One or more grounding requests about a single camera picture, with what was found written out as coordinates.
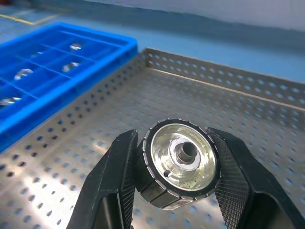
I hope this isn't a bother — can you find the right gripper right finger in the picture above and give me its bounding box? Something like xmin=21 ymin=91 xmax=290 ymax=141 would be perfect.
xmin=206 ymin=127 xmax=305 ymax=229

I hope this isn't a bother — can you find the perforated metal tray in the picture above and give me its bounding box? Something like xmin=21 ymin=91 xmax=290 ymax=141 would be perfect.
xmin=0 ymin=47 xmax=305 ymax=229

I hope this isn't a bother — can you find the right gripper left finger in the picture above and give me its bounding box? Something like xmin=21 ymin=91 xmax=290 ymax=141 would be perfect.
xmin=66 ymin=129 xmax=139 ymax=229

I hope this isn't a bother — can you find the single yellow tape square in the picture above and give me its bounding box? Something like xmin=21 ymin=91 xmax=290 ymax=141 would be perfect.
xmin=0 ymin=13 xmax=60 ymax=26

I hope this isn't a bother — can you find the blue plastic compartment tray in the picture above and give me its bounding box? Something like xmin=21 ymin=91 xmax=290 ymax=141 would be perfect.
xmin=0 ymin=21 xmax=139 ymax=153

